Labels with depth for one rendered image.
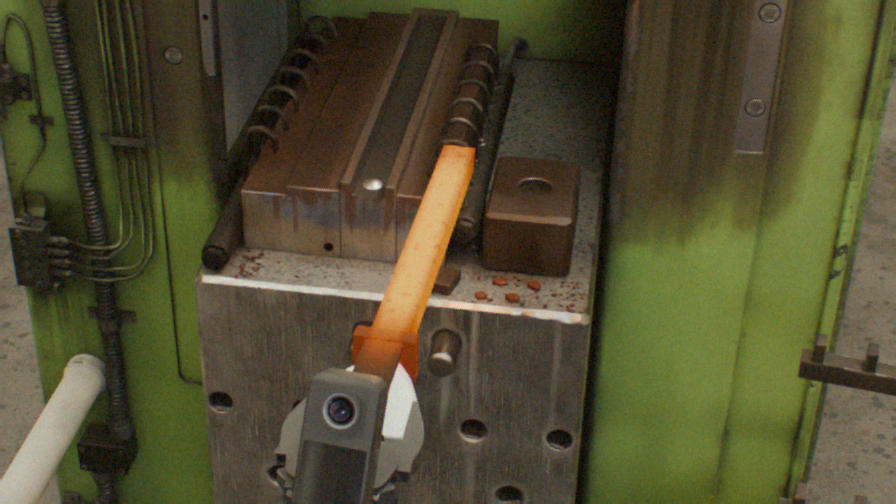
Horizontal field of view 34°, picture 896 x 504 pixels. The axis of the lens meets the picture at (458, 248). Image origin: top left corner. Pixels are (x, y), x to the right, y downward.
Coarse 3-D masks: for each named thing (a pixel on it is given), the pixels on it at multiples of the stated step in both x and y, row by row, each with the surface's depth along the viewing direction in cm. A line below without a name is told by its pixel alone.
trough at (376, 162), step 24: (432, 24) 171; (408, 48) 164; (432, 48) 166; (408, 72) 161; (408, 96) 156; (384, 120) 151; (408, 120) 151; (384, 144) 147; (360, 168) 141; (384, 168) 142; (360, 192) 138; (384, 192) 139
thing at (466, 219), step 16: (512, 80) 165; (496, 96) 160; (496, 112) 157; (496, 128) 154; (496, 144) 152; (480, 160) 148; (480, 176) 145; (480, 192) 143; (480, 208) 141; (464, 224) 138; (464, 240) 139
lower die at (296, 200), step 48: (336, 48) 167; (384, 48) 165; (480, 48) 165; (336, 96) 154; (384, 96) 152; (432, 96) 154; (480, 96) 159; (288, 144) 147; (336, 144) 145; (432, 144) 146; (288, 192) 139; (336, 192) 138; (288, 240) 142; (336, 240) 141; (384, 240) 140
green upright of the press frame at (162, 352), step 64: (0, 0) 148; (192, 0) 145; (256, 0) 162; (128, 64) 150; (192, 64) 149; (256, 64) 165; (0, 128) 157; (64, 128) 155; (128, 128) 154; (192, 128) 153; (64, 192) 160; (192, 192) 158; (128, 256) 163; (192, 256) 162; (64, 320) 169; (192, 320) 167; (128, 384) 173; (192, 384) 172; (192, 448) 177
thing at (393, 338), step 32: (448, 160) 127; (448, 192) 122; (416, 224) 117; (448, 224) 118; (416, 256) 113; (416, 288) 109; (384, 320) 105; (416, 320) 107; (384, 352) 101; (416, 352) 103
